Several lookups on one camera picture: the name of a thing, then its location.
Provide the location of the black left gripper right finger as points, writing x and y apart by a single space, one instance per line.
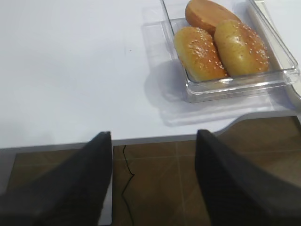
238 193

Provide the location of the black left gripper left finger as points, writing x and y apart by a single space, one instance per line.
71 194

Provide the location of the right sesame top bun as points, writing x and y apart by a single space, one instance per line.
240 48

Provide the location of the sesame bun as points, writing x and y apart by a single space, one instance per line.
196 51
240 48

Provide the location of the clear plastic bun container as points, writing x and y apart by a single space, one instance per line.
170 82

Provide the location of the left sesame top bun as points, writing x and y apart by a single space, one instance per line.
196 51

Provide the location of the plain bottom bun in container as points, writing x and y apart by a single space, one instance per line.
206 15

